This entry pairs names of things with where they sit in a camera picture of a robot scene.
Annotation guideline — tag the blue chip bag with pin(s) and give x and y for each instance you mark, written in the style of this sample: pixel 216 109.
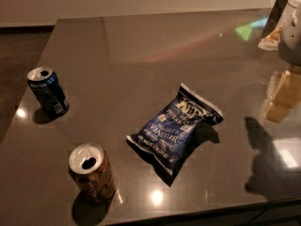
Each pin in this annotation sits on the blue chip bag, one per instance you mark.
pixel 166 136

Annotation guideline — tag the orange soda can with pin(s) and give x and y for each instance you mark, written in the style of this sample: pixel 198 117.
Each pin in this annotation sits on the orange soda can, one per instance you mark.
pixel 89 167

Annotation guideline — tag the blue pepsi can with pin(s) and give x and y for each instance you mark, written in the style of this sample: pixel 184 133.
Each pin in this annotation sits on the blue pepsi can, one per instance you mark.
pixel 44 83

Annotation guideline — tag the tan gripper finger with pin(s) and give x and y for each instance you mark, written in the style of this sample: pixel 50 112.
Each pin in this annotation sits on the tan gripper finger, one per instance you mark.
pixel 270 42
pixel 283 95

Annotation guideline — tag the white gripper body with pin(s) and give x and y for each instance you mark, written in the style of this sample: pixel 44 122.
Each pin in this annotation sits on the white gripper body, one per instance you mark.
pixel 292 46

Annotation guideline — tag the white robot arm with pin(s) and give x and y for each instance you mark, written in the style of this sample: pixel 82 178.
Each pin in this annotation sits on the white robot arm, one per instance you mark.
pixel 280 13

